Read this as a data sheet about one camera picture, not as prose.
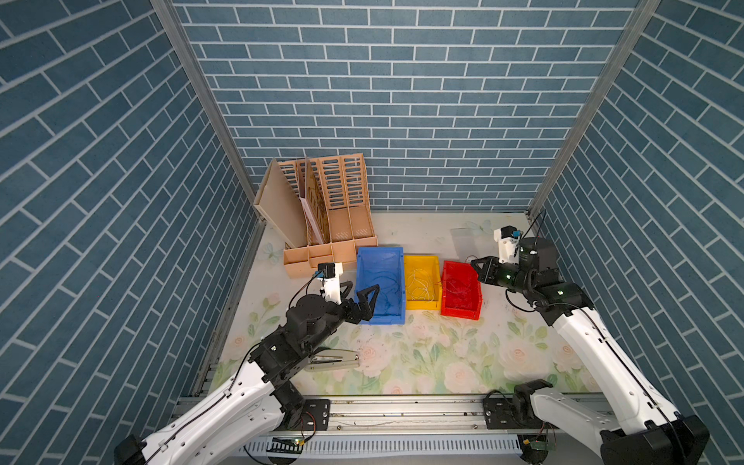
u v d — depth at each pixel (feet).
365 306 2.03
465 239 3.72
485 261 2.16
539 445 2.34
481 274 2.19
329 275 1.96
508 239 2.19
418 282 3.07
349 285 2.40
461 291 3.16
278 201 3.34
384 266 3.53
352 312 2.00
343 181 3.65
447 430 2.38
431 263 3.27
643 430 1.25
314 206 3.07
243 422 1.84
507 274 2.09
